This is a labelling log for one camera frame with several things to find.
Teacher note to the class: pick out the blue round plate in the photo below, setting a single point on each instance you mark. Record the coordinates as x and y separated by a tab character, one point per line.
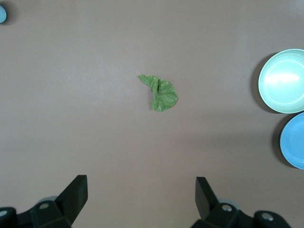
294	142

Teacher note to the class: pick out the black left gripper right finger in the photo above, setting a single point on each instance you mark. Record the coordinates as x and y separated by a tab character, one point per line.
209	209

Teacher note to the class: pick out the green lettuce leaf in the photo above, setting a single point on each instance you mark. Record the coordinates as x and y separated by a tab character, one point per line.
164	97

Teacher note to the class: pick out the pale blue round object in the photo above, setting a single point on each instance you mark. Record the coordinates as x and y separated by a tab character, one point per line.
2	14

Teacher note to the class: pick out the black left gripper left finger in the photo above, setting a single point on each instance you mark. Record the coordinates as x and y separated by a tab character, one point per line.
69	204

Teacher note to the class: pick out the pale green round plate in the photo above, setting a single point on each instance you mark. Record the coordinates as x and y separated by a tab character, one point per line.
282	80

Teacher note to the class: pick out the brown table cover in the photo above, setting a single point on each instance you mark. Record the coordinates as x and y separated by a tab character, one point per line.
95	118

